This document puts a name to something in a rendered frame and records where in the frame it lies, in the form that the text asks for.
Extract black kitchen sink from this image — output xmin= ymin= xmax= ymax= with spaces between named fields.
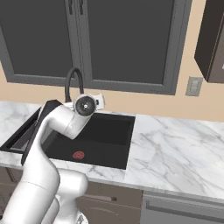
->
xmin=0 ymin=107 xmax=137 ymax=171

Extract red sink drain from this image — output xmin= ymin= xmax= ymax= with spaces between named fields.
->
xmin=72 ymin=150 xmax=87 ymax=161

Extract black curved tap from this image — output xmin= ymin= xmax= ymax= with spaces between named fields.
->
xmin=64 ymin=66 xmax=86 ymax=103

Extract brown base cupboard front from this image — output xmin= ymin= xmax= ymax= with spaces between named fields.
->
xmin=0 ymin=165 xmax=25 ymax=217
xmin=76 ymin=181 xmax=144 ymax=224

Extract grey dishwasher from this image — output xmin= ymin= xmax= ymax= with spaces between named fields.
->
xmin=139 ymin=190 xmax=224 ymax=224

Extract grey wall cupboard door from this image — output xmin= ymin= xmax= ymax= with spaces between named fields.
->
xmin=0 ymin=0 xmax=81 ymax=88
xmin=76 ymin=0 xmax=193 ymax=96

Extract grey wall socket plate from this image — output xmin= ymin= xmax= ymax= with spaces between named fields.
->
xmin=185 ymin=75 xmax=204 ymax=97

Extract dark base cupboard handle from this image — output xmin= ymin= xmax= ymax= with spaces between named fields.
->
xmin=82 ymin=193 xmax=118 ymax=204

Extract dark cupboard door handle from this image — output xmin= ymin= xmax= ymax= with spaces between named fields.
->
xmin=67 ymin=0 xmax=74 ymax=16
xmin=78 ymin=0 xmax=85 ymax=16

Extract dark brown wall cupboard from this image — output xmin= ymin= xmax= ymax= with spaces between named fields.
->
xmin=193 ymin=0 xmax=224 ymax=85

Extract grey dishwasher handle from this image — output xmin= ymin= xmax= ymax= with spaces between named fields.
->
xmin=145 ymin=199 xmax=224 ymax=218

